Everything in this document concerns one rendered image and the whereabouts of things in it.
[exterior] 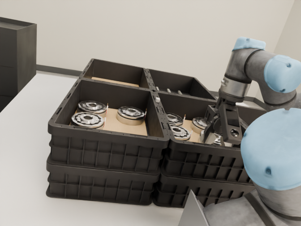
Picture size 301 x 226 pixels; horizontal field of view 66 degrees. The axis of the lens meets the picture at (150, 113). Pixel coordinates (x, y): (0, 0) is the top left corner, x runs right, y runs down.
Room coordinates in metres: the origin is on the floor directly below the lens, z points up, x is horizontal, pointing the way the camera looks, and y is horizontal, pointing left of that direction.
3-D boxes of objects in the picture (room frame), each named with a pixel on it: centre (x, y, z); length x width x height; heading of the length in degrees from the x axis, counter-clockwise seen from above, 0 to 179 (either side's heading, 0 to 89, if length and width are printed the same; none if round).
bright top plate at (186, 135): (0.72, -0.10, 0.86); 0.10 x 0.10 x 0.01
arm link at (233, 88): (0.65, -0.21, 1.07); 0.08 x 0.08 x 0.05
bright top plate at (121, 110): (0.80, 0.07, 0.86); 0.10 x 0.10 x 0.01
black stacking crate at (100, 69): (1.07, 0.19, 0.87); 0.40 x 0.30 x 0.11; 11
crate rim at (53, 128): (0.68, 0.12, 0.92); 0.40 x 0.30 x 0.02; 11
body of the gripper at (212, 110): (0.66, -0.21, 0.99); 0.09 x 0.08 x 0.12; 11
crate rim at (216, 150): (0.74, -0.18, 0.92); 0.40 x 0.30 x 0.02; 11
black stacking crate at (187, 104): (0.74, -0.18, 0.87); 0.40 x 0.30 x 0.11; 11
